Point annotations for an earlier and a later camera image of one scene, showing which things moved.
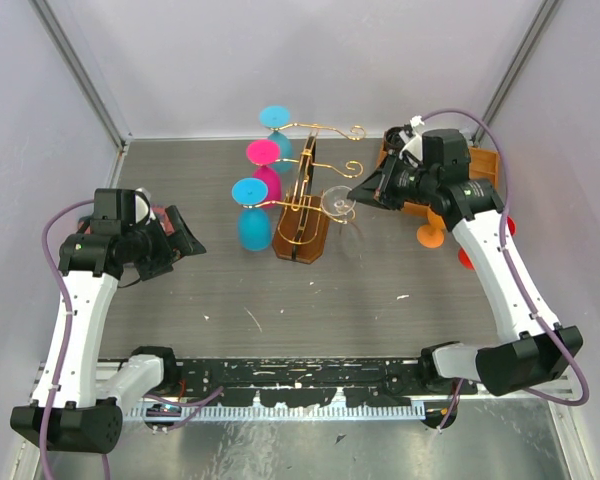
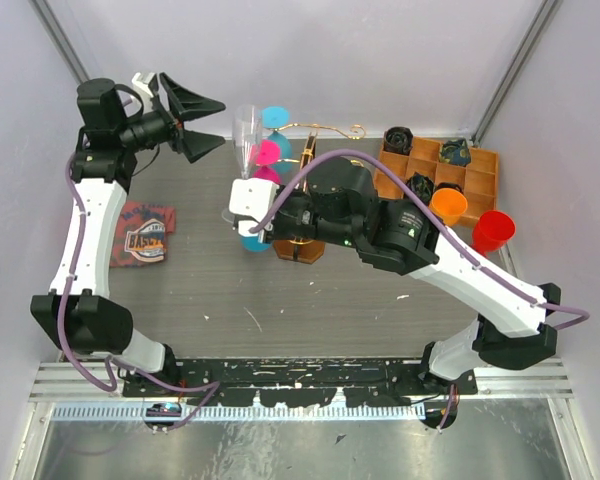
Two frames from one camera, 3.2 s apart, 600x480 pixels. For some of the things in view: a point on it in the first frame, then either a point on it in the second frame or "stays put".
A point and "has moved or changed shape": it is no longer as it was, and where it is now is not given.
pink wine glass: x=265 y=154 stays put
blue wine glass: x=276 y=117 stays put
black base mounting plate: x=301 y=382 stays put
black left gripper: x=163 y=260 → x=187 y=104
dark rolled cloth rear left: x=393 y=139 stays put
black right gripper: x=377 y=188 → x=276 y=228
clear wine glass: x=335 y=201 has moved or changed shape
